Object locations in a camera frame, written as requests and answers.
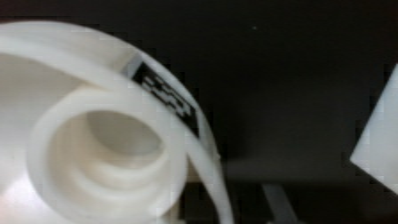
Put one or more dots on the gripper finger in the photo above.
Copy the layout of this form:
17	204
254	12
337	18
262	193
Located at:
280	204

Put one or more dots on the white round stool seat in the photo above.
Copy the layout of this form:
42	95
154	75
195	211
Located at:
106	139

